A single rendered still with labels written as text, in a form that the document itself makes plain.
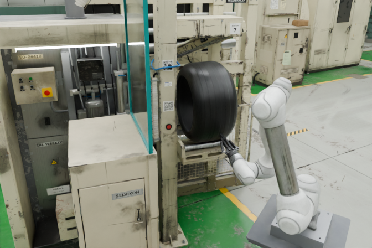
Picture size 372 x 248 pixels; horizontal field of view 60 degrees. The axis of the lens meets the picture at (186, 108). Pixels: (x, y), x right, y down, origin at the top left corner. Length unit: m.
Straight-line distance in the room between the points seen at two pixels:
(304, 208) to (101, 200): 1.01
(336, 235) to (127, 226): 1.22
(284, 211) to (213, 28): 1.42
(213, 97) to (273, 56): 4.69
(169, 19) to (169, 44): 0.15
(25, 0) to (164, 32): 9.26
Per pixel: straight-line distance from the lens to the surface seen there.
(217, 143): 2.45
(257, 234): 2.07
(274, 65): 6.83
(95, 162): 1.53
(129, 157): 1.53
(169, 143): 2.39
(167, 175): 2.52
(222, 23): 2.56
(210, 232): 3.03
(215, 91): 2.17
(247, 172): 2.01
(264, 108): 1.55
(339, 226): 2.29
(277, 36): 6.71
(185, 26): 2.46
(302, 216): 1.80
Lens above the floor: 2.01
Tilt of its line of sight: 21 degrees down
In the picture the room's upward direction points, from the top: straight up
